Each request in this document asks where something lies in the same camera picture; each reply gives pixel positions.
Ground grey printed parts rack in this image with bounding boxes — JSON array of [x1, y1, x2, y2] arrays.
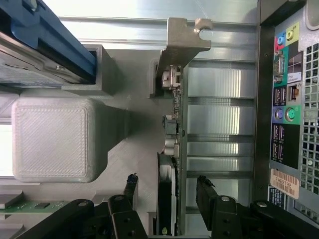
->
[[0, 44, 162, 239]]

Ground green RAM stick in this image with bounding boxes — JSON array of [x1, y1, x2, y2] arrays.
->
[[0, 200, 74, 214]]

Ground black and grey PC case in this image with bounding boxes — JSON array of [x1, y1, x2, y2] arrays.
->
[[253, 0, 319, 239]]

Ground orange barcode label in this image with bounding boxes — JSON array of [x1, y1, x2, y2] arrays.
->
[[270, 168, 300, 199]]

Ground hard disk with blue caddy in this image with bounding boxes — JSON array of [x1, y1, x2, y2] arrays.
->
[[0, 0, 97, 87]]

